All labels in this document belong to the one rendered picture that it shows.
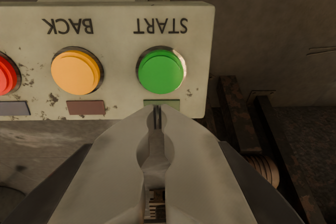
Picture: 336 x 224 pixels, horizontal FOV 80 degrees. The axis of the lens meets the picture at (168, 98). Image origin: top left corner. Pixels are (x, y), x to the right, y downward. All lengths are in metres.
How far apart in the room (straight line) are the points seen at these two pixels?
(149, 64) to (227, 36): 0.75
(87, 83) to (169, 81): 0.07
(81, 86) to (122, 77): 0.04
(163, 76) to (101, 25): 0.07
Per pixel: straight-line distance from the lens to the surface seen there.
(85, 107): 0.22
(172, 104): 0.20
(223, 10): 0.85
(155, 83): 0.18
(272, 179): 0.79
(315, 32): 1.06
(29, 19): 0.21
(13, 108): 0.25
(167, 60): 0.17
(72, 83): 0.20
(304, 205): 0.98
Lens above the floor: 0.74
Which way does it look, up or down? 41 degrees down
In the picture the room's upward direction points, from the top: 179 degrees clockwise
